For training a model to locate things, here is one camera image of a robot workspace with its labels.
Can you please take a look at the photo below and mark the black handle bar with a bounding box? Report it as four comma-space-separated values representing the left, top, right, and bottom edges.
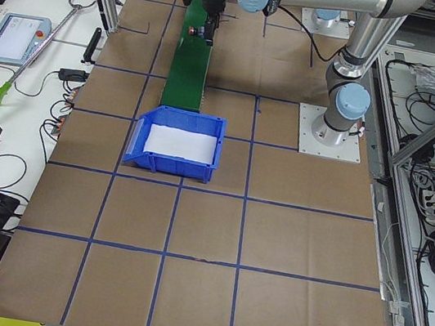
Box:
81, 27, 102, 65

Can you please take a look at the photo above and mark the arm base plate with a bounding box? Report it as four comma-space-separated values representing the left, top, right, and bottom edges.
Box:
298, 103, 361, 164
302, 7, 355, 40

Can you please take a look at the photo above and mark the green handled reach pole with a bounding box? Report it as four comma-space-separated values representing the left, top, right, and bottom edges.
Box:
0, 0, 96, 103

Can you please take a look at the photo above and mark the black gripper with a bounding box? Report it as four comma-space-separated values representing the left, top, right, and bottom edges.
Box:
202, 0, 226, 45

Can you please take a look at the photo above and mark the blue bin left side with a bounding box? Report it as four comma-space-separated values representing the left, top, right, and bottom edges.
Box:
123, 105, 227, 183

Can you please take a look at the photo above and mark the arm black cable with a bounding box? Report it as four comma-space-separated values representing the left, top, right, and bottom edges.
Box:
271, 5, 352, 65

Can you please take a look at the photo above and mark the green conveyor belt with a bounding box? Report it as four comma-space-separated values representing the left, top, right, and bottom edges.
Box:
160, 0, 212, 113

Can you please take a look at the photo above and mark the white foam pad left bin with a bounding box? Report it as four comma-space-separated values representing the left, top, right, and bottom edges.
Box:
144, 124, 218, 164

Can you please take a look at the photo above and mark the white power strip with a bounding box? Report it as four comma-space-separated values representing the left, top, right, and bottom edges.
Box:
418, 182, 435, 226

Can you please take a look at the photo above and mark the red push button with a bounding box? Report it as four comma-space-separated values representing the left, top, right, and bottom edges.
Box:
187, 26, 205, 38

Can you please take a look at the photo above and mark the teach pendant tablet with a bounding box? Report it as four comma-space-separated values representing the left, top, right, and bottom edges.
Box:
0, 13, 52, 66

